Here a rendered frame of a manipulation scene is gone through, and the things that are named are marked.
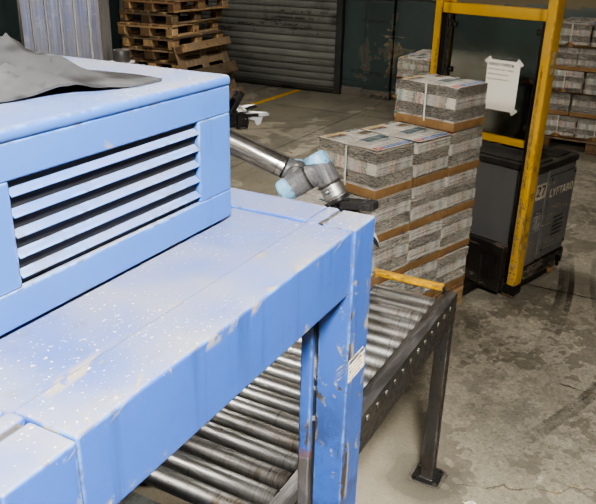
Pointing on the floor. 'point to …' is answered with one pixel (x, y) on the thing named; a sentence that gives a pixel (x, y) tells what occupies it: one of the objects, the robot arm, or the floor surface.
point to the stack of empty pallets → (166, 29)
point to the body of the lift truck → (505, 185)
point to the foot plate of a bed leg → (427, 478)
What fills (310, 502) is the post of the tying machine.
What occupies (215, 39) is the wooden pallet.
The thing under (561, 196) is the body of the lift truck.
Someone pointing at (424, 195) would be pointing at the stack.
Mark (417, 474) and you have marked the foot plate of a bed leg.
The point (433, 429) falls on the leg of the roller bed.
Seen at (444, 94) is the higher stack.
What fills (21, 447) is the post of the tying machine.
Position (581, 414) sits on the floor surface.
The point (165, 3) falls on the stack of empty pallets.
